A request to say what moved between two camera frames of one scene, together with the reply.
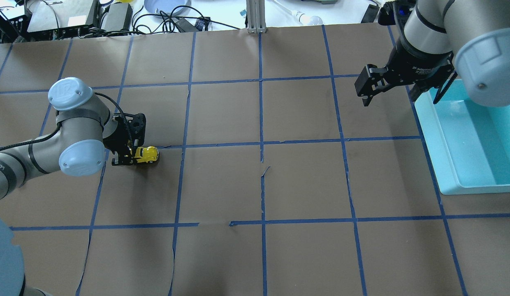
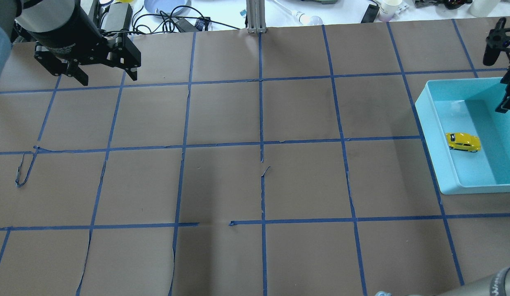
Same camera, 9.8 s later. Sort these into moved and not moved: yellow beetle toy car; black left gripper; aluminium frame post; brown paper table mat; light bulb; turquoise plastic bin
Moved: black left gripper; yellow beetle toy car
Not moved: light bulb; turquoise plastic bin; aluminium frame post; brown paper table mat
